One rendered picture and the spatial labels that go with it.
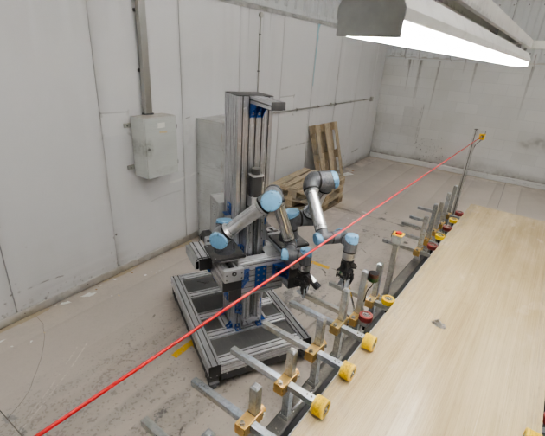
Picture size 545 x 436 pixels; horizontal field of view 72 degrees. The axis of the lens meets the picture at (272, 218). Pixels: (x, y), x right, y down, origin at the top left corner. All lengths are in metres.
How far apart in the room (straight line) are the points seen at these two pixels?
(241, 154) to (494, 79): 7.71
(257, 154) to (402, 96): 7.67
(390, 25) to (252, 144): 1.89
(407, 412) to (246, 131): 1.77
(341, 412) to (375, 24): 1.50
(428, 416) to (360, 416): 0.30
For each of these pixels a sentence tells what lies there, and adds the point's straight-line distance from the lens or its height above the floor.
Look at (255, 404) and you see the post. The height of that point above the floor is 1.03.
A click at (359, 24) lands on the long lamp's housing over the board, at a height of 2.32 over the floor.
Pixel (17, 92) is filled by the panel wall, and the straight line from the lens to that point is 3.52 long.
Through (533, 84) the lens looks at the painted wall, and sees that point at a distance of 9.58.
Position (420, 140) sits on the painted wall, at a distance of 9.93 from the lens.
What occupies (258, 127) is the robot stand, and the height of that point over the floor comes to 1.83.
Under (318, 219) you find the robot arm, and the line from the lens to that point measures 2.21.
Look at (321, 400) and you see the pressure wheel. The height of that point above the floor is 0.98.
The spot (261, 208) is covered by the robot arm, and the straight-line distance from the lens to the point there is 2.17.
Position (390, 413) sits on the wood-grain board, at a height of 0.90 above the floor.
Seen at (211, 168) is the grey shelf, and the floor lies 0.99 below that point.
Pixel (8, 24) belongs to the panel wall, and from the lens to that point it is 3.52.
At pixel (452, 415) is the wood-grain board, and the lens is 1.96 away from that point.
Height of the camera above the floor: 2.26
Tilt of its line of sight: 23 degrees down
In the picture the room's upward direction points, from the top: 4 degrees clockwise
